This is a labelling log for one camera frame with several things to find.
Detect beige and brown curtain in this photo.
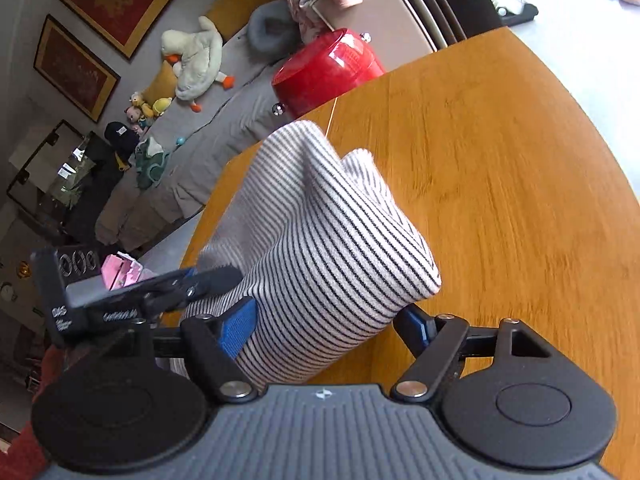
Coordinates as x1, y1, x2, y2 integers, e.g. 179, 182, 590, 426
377, 0, 503, 51

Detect black glass cabinet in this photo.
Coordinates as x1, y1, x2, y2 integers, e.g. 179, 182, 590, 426
5, 120, 126, 246

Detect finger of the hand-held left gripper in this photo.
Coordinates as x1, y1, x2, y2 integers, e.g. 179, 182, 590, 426
142, 265, 244, 313

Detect black backpack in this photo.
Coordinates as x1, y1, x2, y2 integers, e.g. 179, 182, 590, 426
103, 121, 142, 171

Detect mustard sofa back cushion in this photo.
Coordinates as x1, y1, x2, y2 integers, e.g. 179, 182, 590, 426
204, 0, 293, 43

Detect striped grey sweater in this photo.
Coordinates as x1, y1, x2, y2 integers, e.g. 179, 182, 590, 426
170, 120, 443, 391

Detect red glossy plastic bin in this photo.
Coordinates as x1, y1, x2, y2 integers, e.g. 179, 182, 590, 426
271, 28, 388, 118

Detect small doll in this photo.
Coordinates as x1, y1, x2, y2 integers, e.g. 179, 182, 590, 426
125, 91, 152, 133

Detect grey neck pillow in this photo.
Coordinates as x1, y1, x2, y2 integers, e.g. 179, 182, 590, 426
247, 0, 301, 56

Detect grey sofa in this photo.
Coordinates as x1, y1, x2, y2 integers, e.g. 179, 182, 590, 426
92, 0, 351, 261

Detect yellow pillow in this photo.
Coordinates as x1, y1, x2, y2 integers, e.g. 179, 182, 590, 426
141, 60, 178, 106

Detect green cloth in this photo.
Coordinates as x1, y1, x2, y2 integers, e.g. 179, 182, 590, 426
132, 136, 171, 191

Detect white upright vacuum cleaner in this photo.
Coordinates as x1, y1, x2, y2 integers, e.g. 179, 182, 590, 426
487, 0, 540, 28

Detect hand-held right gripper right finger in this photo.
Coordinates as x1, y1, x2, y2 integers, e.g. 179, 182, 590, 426
391, 304, 553, 403

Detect pink storage box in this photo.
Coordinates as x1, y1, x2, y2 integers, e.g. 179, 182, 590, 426
100, 254, 158, 291

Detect beige upholstered seat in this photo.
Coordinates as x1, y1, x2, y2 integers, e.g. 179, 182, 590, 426
312, 0, 438, 73

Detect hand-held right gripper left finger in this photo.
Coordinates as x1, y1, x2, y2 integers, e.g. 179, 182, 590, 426
149, 296, 258, 405

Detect white goose plush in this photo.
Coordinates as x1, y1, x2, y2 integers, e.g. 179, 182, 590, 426
160, 16, 236, 113

